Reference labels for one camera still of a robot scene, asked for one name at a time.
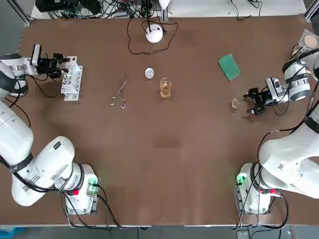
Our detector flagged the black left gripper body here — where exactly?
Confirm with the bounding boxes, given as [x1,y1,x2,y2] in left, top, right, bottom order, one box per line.
[37,57,55,75]

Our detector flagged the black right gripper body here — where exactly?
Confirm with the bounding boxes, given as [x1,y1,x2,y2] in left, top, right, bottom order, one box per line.
[259,91,275,107]

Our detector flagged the clear glass beaker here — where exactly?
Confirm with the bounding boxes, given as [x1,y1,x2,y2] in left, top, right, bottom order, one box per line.
[230,93,246,110]

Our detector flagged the white test tube rack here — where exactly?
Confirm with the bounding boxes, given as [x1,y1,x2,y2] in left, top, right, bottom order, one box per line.
[60,56,83,102]

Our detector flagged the folded green cloth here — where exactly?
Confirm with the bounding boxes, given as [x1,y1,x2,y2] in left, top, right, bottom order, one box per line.
[218,53,242,82]

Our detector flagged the metal crucible tongs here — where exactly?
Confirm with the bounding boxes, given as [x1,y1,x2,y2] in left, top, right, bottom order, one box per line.
[110,70,130,110]

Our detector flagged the glass beaker with yellow liquid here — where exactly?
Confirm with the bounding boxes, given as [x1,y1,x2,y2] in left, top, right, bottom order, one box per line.
[159,77,173,99]

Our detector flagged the white desk lamp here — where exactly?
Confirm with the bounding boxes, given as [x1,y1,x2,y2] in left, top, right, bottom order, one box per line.
[146,0,171,43]

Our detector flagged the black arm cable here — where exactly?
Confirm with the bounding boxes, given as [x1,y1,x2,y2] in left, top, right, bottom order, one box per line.
[0,73,78,197]
[255,49,319,170]

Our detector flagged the black lamp cable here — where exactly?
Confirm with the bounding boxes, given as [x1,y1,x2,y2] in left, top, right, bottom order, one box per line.
[127,16,179,55]

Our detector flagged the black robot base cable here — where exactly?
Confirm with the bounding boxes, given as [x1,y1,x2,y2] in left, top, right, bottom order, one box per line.
[66,183,153,230]
[231,193,290,230]

